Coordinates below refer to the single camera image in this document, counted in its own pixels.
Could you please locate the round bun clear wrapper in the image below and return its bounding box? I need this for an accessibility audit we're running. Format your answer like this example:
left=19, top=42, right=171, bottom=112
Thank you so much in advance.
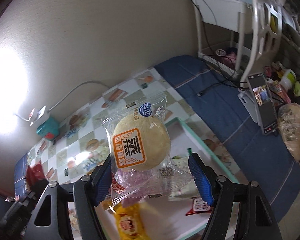
left=100, top=90, right=196, bottom=212

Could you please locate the red white biscuit packet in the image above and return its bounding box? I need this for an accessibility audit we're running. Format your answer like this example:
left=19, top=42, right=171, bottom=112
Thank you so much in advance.
left=185, top=197, right=213, bottom=216

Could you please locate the pale green snack packet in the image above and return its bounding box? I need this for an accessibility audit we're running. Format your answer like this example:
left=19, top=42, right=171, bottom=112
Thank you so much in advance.
left=168, top=156, right=199, bottom=202

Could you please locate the pink snack packet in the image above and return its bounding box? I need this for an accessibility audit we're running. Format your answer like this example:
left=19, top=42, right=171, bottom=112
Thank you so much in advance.
left=121, top=194, right=142, bottom=207

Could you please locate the checkered food-print table mat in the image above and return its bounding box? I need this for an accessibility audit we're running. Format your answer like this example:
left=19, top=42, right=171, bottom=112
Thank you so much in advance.
left=26, top=67, right=241, bottom=240

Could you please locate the yellow snack packet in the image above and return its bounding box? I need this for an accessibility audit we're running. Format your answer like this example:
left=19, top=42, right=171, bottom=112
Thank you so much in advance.
left=114, top=203, right=150, bottom=240

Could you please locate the large red snack packet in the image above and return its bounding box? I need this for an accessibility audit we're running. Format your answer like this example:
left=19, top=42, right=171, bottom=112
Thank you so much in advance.
left=26, top=161, right=46, bottom=187

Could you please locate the teal box with red sticker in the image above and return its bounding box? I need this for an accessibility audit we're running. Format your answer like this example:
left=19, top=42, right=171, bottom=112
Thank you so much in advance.
left=36, top=117, right=59, bottom=141

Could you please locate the white tray teal rim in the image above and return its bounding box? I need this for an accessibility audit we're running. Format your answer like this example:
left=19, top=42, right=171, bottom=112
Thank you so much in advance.
left=95, top=116, right=241, bottom=240

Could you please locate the white power strip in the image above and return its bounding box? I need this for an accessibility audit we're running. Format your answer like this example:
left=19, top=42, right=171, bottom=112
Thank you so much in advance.
left=29, top=106, right=50, bottom=128

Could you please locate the bread in plastic bag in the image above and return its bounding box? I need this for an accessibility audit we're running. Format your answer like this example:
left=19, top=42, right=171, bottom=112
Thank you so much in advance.
left=278, top=103, right=300, bottom=161

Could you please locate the smartphone on stand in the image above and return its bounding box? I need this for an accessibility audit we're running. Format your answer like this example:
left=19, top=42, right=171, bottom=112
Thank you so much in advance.
left=247, top=73, right=278, bottom=135

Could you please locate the blue plaid tablecloth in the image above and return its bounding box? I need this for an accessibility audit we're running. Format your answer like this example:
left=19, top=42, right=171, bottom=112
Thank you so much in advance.
left=14, top=55, right=300, bottom=220

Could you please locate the white phone stand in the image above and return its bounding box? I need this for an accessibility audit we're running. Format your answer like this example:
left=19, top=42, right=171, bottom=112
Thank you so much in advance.
left=238, top=91, right=261, bottom=127

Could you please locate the white green jar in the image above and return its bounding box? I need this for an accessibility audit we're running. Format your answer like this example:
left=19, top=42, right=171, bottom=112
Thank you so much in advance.
left=280, top=69, right=296, bottom=91

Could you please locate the white shelf rack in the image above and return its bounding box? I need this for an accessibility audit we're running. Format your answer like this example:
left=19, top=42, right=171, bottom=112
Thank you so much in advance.
left=192, top=0, right=286, bottom=90

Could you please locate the white power cable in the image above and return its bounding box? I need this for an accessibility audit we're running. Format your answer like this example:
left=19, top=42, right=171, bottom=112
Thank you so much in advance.
left=47, top=80, right=111, bottom=113

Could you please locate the black cable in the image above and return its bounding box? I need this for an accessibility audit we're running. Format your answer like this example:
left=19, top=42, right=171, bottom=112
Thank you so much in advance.
left=187, top=0, right=251, bottom=97

